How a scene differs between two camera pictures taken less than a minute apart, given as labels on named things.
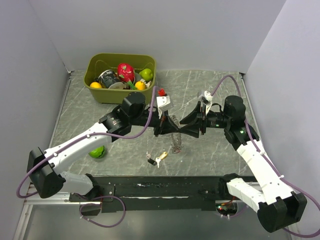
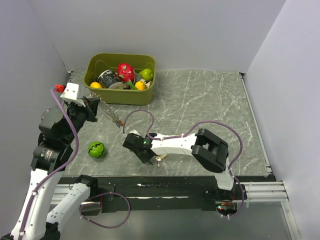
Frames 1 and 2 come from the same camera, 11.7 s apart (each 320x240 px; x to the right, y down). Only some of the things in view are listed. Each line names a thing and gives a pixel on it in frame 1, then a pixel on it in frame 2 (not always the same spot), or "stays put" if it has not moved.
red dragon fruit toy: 126,72 stays put
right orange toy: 140,85 stays put
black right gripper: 195,115 -> 143,159
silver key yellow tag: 162,156 stays put
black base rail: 114,194 stays put
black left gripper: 164,125 -> 90,109
